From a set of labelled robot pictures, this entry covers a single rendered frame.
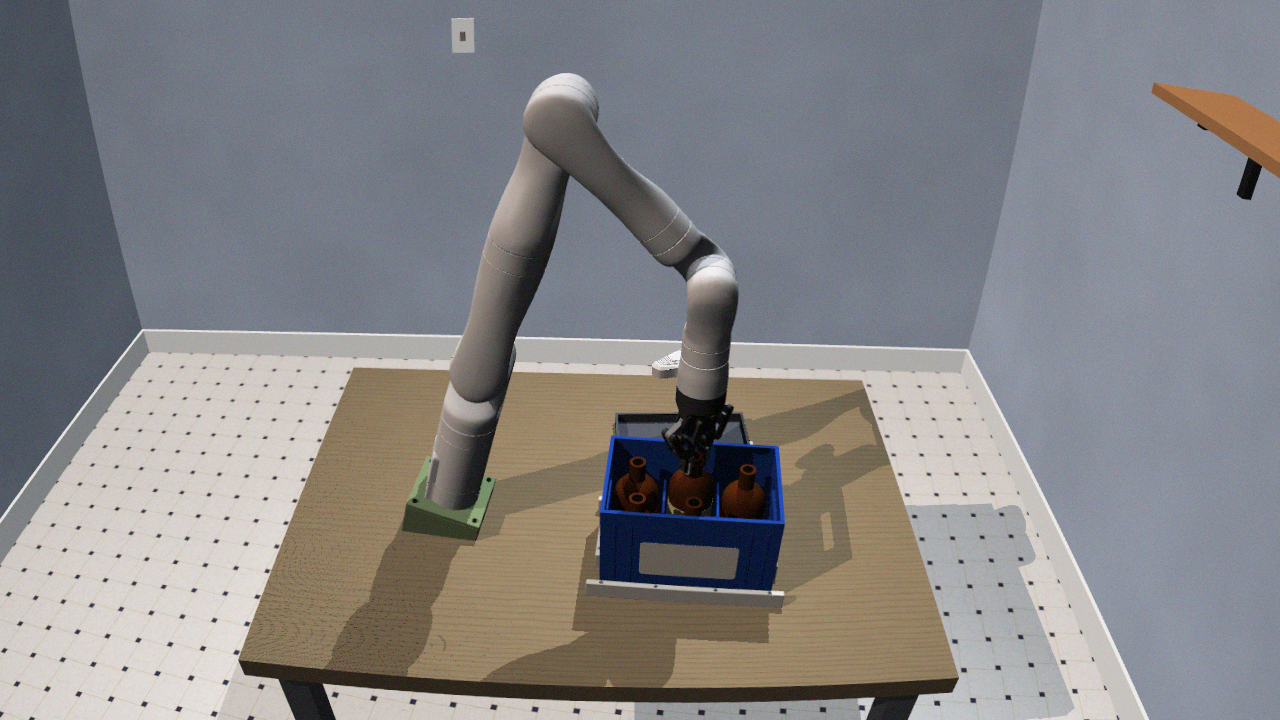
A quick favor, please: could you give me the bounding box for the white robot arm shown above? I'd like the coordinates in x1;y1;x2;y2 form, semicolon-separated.
425;73;739;510

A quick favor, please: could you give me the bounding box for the blue crate with dividers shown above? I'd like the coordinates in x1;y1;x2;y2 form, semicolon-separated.
599;437;785;591

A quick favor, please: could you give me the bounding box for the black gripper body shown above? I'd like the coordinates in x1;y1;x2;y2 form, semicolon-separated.
675;386;727;437

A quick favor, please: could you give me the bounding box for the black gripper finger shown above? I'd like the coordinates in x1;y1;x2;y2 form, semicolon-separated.
696;402;733;466
660;418;704;475

